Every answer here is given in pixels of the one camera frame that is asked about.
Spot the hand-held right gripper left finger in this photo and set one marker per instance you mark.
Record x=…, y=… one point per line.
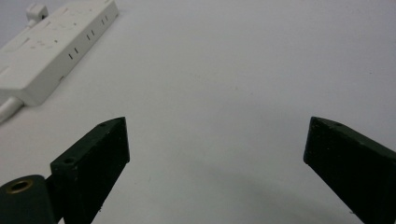
x=93, y=165

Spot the white plug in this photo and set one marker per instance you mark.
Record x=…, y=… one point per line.
x=35, y=13

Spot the white power strip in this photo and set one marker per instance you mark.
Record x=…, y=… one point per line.
x=46, y=53

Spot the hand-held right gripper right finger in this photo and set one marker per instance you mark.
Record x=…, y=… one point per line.
x=351, y=168

